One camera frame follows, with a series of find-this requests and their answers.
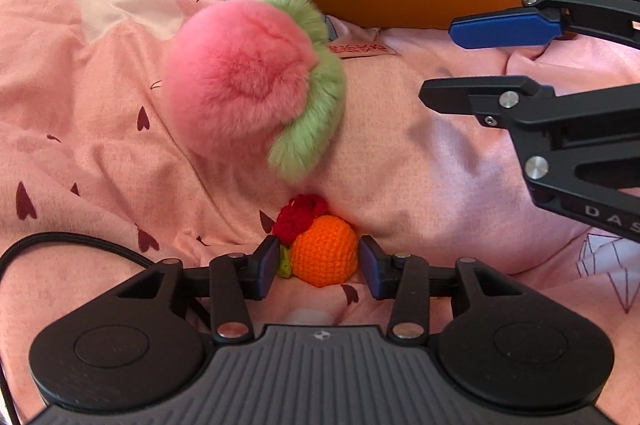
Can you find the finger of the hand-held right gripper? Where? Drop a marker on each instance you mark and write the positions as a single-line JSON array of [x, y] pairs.
[[475, 92], [500, 30]]

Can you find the pink printed duvet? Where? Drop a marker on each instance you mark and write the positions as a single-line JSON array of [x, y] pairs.
[[100, 155]]

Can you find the red label tag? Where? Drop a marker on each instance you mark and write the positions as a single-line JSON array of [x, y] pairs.
[[360, 49]]

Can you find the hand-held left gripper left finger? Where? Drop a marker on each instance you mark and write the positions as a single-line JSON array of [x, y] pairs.
[[267, 270]]

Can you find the pink fleece blanket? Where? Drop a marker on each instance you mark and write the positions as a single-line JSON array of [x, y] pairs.
[[425, 155]]

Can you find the pink green fluffy pompom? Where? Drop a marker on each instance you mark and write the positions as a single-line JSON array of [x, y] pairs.
[[230, 80]]

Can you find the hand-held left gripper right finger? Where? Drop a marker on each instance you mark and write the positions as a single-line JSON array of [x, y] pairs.
[[371, 270]]

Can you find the orange crochet fruit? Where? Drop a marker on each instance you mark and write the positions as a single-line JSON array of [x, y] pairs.
[[325, 250]]

